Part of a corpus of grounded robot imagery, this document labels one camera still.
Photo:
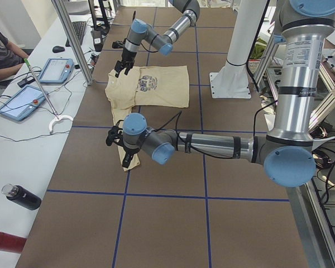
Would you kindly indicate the black computer mouse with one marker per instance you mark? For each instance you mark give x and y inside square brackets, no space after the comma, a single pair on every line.
[58,49]

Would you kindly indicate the aluminium frame post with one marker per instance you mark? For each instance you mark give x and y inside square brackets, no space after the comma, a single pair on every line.
[73,40]

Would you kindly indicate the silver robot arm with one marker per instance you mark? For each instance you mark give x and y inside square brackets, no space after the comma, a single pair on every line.
[141,31]
[286,150]

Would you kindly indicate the white reacher grabber stick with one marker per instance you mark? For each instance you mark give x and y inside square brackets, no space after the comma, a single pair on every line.
[58,117]

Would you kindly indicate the beige long-sleeve printed shirt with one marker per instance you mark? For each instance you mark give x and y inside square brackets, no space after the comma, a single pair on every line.
[147,86]

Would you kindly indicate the blue teach pendant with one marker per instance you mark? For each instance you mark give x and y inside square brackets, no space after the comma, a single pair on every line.
[23,103]
[56,70]

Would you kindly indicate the seated person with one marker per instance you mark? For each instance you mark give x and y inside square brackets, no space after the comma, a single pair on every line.
[11,58]

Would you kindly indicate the black keyboard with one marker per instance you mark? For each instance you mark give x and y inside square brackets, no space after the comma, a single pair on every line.
[80,30]

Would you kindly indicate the black water bottle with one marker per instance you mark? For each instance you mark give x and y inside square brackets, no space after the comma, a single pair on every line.
[21,196]

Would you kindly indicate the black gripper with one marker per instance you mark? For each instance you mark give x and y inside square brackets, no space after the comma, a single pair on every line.
[127,57]
[129,150]

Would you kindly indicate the blue teach pendant near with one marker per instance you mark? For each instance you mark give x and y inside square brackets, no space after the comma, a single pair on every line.
[23,103]

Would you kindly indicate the red cylinder bottle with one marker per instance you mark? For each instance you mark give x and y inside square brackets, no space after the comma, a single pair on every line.
[11,243]

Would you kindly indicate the blue teach pendant far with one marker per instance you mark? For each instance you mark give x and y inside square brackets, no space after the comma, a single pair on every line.
[56,70]

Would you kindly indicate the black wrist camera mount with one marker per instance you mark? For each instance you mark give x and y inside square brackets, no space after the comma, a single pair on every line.
[115,135]
[118,44]

